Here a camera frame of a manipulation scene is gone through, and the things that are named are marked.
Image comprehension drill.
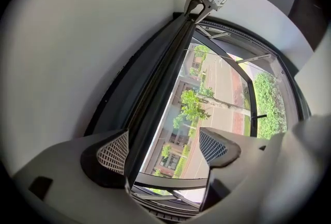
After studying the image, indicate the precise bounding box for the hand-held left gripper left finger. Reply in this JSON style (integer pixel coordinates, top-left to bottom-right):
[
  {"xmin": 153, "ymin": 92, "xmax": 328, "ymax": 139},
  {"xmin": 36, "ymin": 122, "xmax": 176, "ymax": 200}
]
[{"xmin": 80, "ymin": 128, "xmax": 130, "ymax": 189}]

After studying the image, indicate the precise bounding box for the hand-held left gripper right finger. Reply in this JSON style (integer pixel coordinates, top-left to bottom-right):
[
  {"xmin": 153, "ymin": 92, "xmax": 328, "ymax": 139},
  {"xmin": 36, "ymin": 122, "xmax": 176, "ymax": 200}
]
[{"xmin": 199, "ymin": 127, "xmax": 242, "ymax": 169}]

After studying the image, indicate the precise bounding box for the black framed window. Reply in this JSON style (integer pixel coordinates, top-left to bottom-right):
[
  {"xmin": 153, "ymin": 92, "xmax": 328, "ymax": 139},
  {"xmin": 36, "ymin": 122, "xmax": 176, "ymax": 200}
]
[{"xmin": 84, "ymin": 11, "xmax": 312, "ymax": 218}]

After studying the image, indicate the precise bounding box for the brown building outside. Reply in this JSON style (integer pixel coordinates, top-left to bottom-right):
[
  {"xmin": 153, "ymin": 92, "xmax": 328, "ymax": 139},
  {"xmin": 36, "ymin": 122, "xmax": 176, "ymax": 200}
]
[{"xmin": 143, "ymin": 72, "xmax": 205, "ymax": 176}]

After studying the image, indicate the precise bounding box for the green tree outside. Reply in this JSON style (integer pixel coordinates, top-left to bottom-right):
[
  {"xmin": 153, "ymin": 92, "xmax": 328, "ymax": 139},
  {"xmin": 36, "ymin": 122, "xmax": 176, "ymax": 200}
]
[{"xmin": 172, "ymin": 89, "xmax": 252, "ymax": 130}]

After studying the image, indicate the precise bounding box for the black window handle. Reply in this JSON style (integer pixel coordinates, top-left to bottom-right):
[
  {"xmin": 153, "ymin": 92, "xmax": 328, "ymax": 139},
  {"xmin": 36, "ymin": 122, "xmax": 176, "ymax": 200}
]
[{"xmin": 249, "ymin": 112, "xmax": 267, "ymax": 121}]

